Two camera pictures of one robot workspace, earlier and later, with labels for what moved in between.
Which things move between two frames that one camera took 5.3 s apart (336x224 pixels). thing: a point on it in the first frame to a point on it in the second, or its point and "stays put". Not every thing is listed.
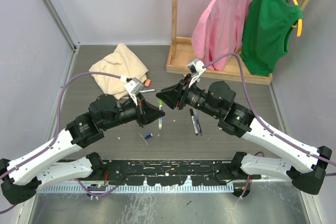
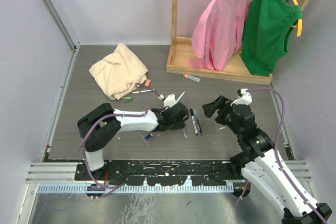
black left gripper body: (137, 110) to (176, 125)
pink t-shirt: (219, 30) stays put
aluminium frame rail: (58, 19) stays put
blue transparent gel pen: (198, 123) stays put
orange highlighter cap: (147, 82) stays put
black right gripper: (170, 95) to (210, 108)
